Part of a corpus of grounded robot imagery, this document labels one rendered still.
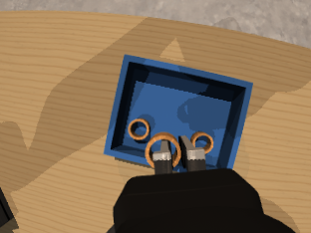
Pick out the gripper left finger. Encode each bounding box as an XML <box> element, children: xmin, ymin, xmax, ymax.
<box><xmin>153</xmin><ymin>139</ymin><xmax>173</xmax><ymax>174</ymax></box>

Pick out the dark blue crate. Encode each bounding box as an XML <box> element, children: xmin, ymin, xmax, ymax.
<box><xmin>104</xmin><ymin>54</ymin><xmax>253</xmax><ymax>170</ymax></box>

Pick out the bronze bushing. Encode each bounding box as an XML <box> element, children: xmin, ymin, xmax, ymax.
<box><xmin>129</xmin><ymin>118</ymin><xmax>151</xmax><ymax>139</ymax></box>
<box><xmin>146</xmin><ymin>132</ymin><xmax>181</xmax><ymax>167</ymax></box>
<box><xmin>190</xmin><ymin>131</ymin><xmax>213</xmax><ymax>153</ymax></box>

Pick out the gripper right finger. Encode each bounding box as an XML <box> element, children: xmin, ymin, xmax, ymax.
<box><xmin>178</xmin><ymin>135</ymin><xmax>206</xmax><ymax>172</ymax></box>

